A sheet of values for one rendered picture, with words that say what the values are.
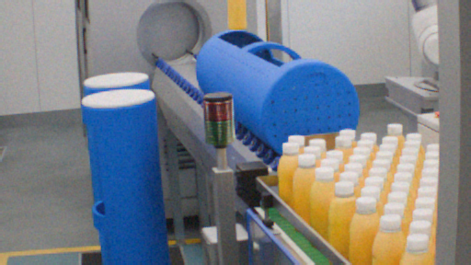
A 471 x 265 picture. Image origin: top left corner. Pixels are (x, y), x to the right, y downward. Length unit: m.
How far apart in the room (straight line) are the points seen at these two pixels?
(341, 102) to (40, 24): 5.24
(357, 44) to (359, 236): 6.14
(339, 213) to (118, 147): 1.35
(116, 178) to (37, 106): 4.55
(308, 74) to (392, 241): 0.89
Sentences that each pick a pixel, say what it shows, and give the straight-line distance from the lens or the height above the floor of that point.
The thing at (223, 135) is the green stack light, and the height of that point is 1.18.
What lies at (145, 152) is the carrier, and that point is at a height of 0.85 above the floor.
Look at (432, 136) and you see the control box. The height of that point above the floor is 1.06.
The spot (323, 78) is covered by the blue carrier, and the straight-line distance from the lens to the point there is 2.34.
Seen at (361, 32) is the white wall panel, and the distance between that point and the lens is 7.73.
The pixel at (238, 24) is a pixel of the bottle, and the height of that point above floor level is 1.26.
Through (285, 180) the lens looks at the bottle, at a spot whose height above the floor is 1.00.
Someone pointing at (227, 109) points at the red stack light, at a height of 1.23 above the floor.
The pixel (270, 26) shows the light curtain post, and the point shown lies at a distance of 3.73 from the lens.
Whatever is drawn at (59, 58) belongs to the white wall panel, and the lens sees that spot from 7.39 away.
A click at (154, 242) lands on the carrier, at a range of 3.08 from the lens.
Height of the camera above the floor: 1.60
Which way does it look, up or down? 13 degrees down
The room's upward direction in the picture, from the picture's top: 2 degrees counter-clockwise
